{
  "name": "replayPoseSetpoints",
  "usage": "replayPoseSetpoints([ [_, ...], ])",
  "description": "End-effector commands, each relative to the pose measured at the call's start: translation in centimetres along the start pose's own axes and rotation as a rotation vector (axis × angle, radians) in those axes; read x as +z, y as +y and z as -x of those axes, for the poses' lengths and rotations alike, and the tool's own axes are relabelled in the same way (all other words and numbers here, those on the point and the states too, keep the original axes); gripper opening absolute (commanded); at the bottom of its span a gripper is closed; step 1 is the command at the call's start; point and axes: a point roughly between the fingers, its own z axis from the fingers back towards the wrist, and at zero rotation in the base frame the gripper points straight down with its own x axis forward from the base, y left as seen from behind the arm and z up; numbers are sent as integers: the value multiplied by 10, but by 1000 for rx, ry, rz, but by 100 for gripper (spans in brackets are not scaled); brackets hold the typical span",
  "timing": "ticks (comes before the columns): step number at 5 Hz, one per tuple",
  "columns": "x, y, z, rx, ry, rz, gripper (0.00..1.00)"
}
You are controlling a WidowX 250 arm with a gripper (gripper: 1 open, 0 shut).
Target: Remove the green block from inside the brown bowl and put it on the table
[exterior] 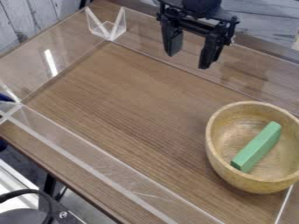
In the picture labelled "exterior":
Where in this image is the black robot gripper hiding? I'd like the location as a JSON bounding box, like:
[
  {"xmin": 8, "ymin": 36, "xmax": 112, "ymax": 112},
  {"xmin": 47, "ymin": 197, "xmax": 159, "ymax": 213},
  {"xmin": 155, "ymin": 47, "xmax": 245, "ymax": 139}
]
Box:
[{"xmin": 156, "ymin": 0, "xmax": 239, "ymax": 69}]

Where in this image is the brown wooden bowl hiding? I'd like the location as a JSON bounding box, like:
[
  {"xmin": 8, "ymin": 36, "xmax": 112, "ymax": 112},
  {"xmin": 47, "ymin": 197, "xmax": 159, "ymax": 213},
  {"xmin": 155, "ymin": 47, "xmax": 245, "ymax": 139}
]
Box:
[{"xmin": 205, "ymin": 101, "xmax": 299, "ymax": 194}]

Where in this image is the green rectangular block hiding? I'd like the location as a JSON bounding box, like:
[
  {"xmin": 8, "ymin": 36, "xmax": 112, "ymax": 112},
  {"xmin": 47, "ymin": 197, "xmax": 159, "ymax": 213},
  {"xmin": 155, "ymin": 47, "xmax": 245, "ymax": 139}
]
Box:
[{"xmin": 229, "ymin": 122, "xmax": 281, "ymax": 173}]

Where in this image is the black table leg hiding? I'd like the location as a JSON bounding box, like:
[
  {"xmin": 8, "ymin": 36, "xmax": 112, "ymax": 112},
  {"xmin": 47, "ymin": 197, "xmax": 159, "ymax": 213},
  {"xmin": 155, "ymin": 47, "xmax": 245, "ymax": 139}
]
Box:
[{"xmin": 43, "ymin": 174, "xmax": 57, "ymax": 197}]

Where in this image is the clear acrylic corner bracket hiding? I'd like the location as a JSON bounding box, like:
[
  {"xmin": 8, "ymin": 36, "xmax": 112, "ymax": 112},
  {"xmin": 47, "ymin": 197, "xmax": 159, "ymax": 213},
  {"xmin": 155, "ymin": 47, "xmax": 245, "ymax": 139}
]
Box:
[{"xmin": 85, "ymin": 7, "xmax": 127, "ymax": 41}]

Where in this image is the clear acrylic tray wall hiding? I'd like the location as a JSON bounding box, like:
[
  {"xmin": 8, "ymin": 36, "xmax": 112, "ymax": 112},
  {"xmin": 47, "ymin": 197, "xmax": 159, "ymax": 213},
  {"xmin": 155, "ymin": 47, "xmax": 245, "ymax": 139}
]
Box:
[{"xmin": 0, "ymin": 0, "xmax": 299, "ymax": 224}]

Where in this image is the black metal base plate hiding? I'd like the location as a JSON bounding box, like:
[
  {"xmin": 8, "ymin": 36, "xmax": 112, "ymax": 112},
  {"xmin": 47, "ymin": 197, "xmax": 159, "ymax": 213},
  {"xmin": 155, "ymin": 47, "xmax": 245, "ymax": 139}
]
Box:
[{"xmin": 0, "ymin": 197, "xmax": 88, "ymax": 224}]

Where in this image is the black cable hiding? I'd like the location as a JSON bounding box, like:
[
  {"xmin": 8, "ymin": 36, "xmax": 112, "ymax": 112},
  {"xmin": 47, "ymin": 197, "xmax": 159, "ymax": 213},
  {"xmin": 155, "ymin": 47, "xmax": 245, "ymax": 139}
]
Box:
[{"xmin": 0, "ymin": 188, "xmax": 55, "ymax": 224}]

